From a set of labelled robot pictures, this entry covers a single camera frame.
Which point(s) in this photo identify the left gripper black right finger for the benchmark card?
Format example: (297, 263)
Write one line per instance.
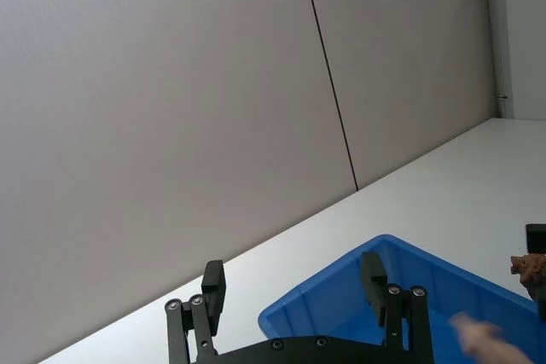
(374, 291)

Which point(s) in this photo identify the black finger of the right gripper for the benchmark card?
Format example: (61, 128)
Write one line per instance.
(537, 238)

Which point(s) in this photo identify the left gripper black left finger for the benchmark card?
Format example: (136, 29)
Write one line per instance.
(213, 296)

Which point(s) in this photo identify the brown lumpy toy piece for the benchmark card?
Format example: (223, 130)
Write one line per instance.
(533, 270)

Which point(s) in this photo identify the person's hand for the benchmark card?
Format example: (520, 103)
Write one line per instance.
(490, 342)

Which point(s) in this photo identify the blue plastic bin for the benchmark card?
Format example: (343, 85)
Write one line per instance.
(324, 300)

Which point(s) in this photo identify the pale door frame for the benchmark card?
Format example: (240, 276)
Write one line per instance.
(497, 31)

